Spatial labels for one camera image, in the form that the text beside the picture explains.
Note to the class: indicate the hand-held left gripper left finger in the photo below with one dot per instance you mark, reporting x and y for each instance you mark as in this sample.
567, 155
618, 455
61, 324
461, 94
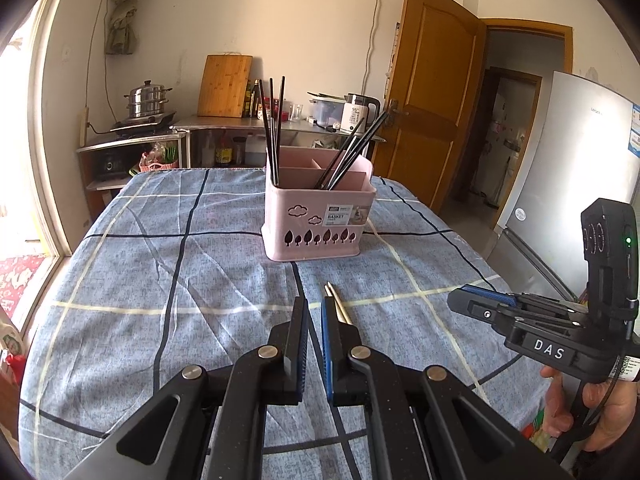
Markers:
301, 350

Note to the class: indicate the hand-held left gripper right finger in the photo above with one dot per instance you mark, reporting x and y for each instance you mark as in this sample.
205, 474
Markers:
327, 350

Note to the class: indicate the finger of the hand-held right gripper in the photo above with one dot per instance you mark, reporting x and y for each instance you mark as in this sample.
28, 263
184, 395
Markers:
475, 305
492, 294

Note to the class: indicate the wooden chopsticks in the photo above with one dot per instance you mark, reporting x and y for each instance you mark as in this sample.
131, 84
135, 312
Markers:
342, 310

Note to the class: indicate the pink utensil basket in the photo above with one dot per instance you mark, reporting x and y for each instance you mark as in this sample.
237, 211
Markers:
290, 195

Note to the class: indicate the person's right hand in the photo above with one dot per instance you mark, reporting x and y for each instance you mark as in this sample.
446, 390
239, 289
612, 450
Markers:
552, 410

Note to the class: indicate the silver refrigerator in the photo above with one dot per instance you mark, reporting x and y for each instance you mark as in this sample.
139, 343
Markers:
565, 170

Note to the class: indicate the blue checked tablecloth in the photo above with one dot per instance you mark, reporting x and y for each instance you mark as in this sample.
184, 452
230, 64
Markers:
150, 285

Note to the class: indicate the wooden door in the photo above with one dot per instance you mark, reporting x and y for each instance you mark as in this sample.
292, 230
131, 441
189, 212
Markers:
430, 100

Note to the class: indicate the brown sauce bottle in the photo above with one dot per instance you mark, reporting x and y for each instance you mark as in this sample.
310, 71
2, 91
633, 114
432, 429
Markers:
224, 152

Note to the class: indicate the white electric kettle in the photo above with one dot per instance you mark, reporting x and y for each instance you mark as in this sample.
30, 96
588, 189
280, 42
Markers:
352, 115

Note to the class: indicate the small pink woven basket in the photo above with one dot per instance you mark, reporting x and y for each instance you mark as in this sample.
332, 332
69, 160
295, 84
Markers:
157, 166

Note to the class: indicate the clear storage box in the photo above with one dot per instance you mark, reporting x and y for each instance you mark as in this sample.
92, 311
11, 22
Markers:
325, 112

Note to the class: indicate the black kitchen appliance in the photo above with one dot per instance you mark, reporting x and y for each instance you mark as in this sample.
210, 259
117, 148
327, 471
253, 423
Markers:
110, 165

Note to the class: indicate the wooden cutting board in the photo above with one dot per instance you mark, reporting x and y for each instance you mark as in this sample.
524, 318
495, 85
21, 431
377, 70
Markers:
225, 87

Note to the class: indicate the black induction cooker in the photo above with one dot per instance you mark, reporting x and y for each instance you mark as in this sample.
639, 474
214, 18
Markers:
145, 125

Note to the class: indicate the red printed mat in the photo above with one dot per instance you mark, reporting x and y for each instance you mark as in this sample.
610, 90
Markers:
20, 285

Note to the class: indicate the steel steamer pot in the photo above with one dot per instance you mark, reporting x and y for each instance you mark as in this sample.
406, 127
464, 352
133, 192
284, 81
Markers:
147, 102

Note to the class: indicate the beige power strip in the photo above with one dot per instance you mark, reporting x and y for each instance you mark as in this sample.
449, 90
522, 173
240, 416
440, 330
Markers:
84, 127

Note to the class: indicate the hanging cloth bag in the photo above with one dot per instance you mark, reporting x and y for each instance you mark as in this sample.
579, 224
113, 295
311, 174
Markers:
120, 35

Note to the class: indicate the hanging wall strip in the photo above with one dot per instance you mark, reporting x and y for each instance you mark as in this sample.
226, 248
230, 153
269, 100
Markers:
392, 60

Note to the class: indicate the wooden door frame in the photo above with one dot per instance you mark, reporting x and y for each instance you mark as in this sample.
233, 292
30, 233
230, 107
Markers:
530, 25

